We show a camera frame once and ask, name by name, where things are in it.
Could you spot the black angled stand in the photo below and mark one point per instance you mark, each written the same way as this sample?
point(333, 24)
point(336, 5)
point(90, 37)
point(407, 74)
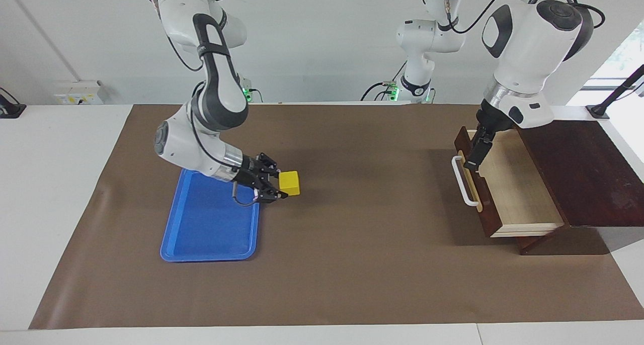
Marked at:
point(616, 93)

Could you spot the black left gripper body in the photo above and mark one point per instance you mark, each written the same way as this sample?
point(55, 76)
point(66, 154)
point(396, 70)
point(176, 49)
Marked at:
point(490, 121)

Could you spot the brown table mat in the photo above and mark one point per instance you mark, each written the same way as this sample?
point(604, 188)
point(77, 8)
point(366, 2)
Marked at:
point(362, 264)

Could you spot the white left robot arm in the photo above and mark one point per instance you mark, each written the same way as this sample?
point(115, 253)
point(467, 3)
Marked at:
point(523, 48)

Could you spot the dark wooden cabinet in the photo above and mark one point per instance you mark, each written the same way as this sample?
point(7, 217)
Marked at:
point(588, 174)

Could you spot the blue plastic tray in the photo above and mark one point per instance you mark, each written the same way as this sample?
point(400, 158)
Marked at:
point(206, 229)

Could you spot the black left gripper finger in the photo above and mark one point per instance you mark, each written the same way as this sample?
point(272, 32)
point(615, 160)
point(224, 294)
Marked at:
point(487, 144)
point(474, 151)

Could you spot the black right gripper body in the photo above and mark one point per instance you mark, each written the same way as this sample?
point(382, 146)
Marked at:
point(251, 173)

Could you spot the yellow cube block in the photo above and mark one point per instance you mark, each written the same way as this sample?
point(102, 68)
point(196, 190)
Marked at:
point(290, 183)

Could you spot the black mount base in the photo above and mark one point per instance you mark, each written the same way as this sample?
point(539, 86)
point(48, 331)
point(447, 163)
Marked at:
point(11, 109)

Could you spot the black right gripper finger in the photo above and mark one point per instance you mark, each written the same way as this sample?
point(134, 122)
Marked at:
point(270, 193)
point(271, 166)

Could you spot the white wall outlet box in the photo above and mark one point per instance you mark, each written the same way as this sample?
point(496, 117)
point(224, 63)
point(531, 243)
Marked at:
point(78, 93)

